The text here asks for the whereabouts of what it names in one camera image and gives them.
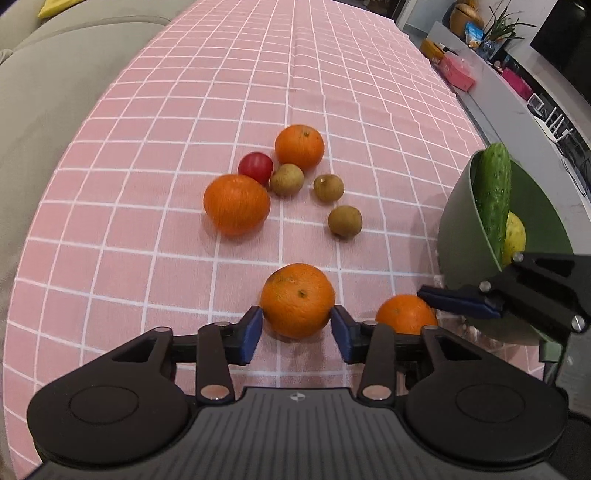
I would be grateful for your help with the pink checked tablecloth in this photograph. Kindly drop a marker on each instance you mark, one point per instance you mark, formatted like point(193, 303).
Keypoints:
point(184, 92)

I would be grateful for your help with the beige sofa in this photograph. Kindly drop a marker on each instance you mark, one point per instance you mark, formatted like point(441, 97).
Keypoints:
point(46, 92)

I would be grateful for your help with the blue glass jar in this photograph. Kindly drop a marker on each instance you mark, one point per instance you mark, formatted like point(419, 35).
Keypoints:
point(488, 48)

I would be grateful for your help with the large orange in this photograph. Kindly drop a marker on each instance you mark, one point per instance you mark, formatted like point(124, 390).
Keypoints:
point(298, 300)
point(236, 204)

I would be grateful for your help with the black television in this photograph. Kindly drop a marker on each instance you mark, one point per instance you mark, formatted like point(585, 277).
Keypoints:
point(568, 37)

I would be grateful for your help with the yellow-green guava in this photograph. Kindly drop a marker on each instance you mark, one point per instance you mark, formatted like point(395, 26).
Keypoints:
point(514, 235)

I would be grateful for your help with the yellow cushion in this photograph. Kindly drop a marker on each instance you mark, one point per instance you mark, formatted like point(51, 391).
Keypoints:
point(53, 7)

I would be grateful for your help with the pink bag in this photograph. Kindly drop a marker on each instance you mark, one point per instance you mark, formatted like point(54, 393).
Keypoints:
point(517, 83)

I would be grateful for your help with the small orange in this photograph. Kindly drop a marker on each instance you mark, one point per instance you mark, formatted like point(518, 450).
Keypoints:
point(401, 316)

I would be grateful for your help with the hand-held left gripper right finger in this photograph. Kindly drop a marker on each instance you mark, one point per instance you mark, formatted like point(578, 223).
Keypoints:
point(342, 334)

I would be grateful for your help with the white router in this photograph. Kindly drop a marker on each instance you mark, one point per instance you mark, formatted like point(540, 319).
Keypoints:
point(556, 127)

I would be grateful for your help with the yellow box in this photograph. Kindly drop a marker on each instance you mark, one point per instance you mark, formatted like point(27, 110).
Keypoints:
point(431, 48)

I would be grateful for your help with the brown longan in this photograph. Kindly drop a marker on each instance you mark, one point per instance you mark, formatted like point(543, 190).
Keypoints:
point(328, 187)
point(345, 221)
point(286, 180)

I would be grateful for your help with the blue snack bag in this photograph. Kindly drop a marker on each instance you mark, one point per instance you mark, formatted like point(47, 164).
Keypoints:
point(474, 34)

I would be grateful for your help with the pink box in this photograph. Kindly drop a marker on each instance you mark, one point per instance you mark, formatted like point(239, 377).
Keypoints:
point(457, 74)

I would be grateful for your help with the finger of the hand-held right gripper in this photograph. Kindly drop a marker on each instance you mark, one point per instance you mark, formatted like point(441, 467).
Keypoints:
point(457, 302)

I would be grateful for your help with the small white device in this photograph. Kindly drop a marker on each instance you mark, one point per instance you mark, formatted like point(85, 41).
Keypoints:
point(536, 100)

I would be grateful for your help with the green potted plant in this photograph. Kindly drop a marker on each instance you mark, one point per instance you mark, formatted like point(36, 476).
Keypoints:
point(501, 25)

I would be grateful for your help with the green cucumber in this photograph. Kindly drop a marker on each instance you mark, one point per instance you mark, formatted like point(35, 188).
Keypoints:
point(494, 198)

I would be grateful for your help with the medium orange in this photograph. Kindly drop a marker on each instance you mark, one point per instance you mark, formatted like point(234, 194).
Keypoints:
point(299, 146)

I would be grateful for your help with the red cherry tomato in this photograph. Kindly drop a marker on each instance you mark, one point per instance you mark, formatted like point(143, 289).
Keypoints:
point(255, 167)

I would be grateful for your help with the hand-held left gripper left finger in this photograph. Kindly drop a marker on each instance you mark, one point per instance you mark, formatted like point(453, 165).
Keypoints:
point(249, 333)

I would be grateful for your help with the white television cabinet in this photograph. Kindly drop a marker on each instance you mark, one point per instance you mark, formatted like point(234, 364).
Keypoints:
point(508, 110)

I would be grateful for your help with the green plastic bowl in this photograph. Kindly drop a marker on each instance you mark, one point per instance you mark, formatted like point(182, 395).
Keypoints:
point(461, 240)

